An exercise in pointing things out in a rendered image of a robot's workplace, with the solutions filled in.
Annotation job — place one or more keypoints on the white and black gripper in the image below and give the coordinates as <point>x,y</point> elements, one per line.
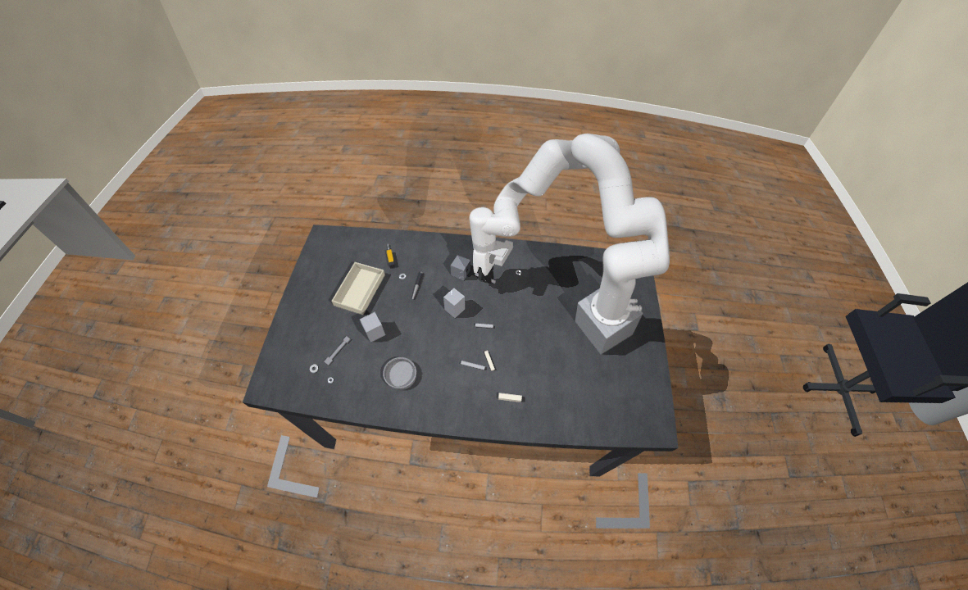
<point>483,262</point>

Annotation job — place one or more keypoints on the beige open tray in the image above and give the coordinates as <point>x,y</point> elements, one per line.
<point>356,291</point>

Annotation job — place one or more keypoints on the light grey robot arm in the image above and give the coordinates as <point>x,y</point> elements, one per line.
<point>623,217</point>

